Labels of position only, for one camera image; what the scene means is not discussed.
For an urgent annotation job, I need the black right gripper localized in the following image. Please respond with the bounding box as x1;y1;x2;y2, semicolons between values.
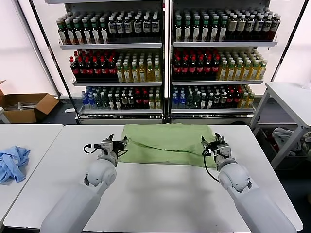
200;132;225;156

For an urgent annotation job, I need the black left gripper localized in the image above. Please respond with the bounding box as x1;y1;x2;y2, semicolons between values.
107;133;130;153

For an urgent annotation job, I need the green polo shirt with print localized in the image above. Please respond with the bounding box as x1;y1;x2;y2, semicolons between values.
120;123;218;168

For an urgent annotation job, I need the dark storage crate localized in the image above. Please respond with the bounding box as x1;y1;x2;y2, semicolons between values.
254;127;311;170

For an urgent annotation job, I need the grey crumpled cloth pile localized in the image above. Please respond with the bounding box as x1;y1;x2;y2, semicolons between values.
271;127;296;153

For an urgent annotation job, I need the white side table with legs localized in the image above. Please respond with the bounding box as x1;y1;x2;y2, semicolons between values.
249;82;311;170

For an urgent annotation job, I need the grey drinks display shelf unit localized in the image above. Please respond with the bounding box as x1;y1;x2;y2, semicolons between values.
45;0;166;125
169;0;290;125

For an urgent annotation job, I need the grey green crumpled cloth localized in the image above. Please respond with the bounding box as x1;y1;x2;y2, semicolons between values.
300;131;311;155

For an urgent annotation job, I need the open brown cardboard box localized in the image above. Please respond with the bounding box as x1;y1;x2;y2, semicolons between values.
0;80;60;124

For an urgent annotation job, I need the green cap tea bottle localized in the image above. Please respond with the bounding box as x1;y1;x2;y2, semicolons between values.
174;16;183;42
82;18;92;45
91;18;100;45
57;19;66;45
99;17;109;45
191;16;201;42
200;16;210;42
209;16;219;42
74;18;84;45
218;16;227;42
183;16;192;42
65;19;75;45

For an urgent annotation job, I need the crumpled light blue shirt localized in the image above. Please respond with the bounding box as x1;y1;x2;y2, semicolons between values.
0;145;31;184

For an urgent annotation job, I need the white cap dark label bottle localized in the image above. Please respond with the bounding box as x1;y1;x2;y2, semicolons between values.
116;17;125;39
124;16;133;39
141;16;151;38
262;15;272;41
271;14;280;41
244;15;254;41
107;17;117;39
133;16;142;38
150;15;160;38
253;15;263;41

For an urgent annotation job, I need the beige label tea bottle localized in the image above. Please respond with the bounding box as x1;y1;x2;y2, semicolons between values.
236;15;245;41
227;15;237;41

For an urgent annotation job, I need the small grey side stand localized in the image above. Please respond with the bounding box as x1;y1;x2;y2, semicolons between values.
0;107;10;123

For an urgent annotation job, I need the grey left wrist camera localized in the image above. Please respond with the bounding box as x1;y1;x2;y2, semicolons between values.
100;139;115;155

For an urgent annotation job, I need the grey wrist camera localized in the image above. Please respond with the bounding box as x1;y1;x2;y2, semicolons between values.
100;139;115;155
217;142;232;157

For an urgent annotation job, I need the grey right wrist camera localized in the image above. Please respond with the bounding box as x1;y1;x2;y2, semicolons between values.
217;142;232;157

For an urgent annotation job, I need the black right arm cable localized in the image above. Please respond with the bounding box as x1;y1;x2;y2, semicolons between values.
203;149;221;182

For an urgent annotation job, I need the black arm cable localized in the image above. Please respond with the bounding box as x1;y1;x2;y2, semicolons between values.
83;143;102;155
203;149;221;182

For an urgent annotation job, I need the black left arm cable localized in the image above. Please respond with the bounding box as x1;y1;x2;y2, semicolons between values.
83;143;102;155

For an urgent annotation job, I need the black slanted frame pole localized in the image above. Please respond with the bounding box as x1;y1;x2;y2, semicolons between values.
269;0;310;82
28;0;79;119

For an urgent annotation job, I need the grey slanted frame pole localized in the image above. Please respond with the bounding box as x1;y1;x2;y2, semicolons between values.
11;0;60;97

